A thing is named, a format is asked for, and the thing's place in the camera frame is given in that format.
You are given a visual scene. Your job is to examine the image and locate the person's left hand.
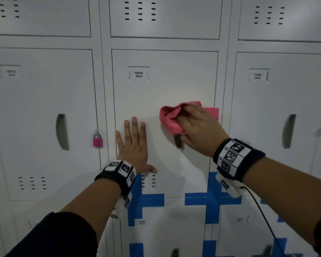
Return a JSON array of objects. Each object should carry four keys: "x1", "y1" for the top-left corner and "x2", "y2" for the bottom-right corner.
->
[{"x1": 115, "y1": 117, "x2": 158, "y2": 175}]

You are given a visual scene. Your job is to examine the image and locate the pink padlock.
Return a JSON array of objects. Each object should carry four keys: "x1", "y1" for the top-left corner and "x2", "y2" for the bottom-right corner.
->
[{"x1": 93, "y1": 129, "x2": 104, "y2": 148}]

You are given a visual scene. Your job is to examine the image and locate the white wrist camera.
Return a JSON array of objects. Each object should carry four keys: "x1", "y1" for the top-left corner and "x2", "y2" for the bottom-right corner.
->
[
  {"x1": 110, "y1": 192, "x2": 132, "y2": 220},
  {"x1": 215, "y1": 172, "x2": 243, "y2": 199}
]

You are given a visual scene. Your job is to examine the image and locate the person's left forearm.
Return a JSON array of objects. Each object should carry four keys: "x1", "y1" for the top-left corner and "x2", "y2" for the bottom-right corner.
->
[{"x1": 60, "y1": 175, "x2": 123, "y2": 245}]

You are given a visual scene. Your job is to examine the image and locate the black cable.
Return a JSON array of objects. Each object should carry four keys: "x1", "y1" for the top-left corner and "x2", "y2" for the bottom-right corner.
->
[{"x1": 239, "y1": 186, "x2": 287, "y2": 257}]

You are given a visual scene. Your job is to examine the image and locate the pink cleaning cloth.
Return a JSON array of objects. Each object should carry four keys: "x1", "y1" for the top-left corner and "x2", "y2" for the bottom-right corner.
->
[{"x1": 159, "y1": 101, "x2": 220, "y2": 136}]

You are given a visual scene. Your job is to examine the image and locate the black right wristband with markers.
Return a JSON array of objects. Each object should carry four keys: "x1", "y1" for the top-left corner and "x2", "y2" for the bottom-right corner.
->
[{"x1": 213, "y1": 138, "x2": 266, "y2": 183}]

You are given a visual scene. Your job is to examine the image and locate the black left wristband with markers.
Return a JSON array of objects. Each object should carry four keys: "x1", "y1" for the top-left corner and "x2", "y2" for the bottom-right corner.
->
[{"x1": 94, "y1": 160, "x2": 137, "y2": 197}]

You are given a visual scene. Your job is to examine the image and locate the blue tape strips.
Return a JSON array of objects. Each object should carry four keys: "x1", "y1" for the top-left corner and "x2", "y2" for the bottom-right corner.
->
[{"x1": 127, "y1": 172, "x2": 304, "y2": 257}]

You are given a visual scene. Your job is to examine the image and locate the person's right hand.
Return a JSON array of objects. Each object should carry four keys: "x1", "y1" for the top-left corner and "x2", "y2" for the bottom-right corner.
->
[{"x1": 176, "y1": 102, "x2": 230, "y2": 158}]

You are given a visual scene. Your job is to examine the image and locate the person's right forearm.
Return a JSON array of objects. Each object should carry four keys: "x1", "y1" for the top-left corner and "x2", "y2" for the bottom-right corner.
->
[{"x1": 241, "y1": 157, "x2": 321, "y2": 240}]

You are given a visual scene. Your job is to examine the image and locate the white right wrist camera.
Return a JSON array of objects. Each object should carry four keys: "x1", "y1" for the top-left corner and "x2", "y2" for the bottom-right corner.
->
[{"x1": 215, "y1": 172, "x2": 243, "y2": 199}]

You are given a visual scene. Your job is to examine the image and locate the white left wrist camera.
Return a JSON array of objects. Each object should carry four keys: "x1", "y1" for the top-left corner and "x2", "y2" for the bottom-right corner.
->
[{"x1": 110, "y1": 192, "x2": 132, "y2": 220}]

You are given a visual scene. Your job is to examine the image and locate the white metal locker cabinet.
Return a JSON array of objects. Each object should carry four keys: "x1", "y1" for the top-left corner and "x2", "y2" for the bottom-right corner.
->
[{"x1": 0, "y1": 0, "x2": 321, "y2": 257}]

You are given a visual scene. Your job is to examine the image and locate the black left sleeve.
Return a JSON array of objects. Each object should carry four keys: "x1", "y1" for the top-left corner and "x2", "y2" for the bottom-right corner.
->
[{"x1": 5, "y1": 211, "x2": 99, "y2": 257}]

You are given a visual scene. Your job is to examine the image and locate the black wristband with markers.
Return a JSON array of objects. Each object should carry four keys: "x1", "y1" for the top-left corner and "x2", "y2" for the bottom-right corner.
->
[
  {"x1": 94, "y1": 160, "x2": 137, "y2": 197},
  {"x1": 213, "y1": 138, "x2": 266, "y2": 183}
]

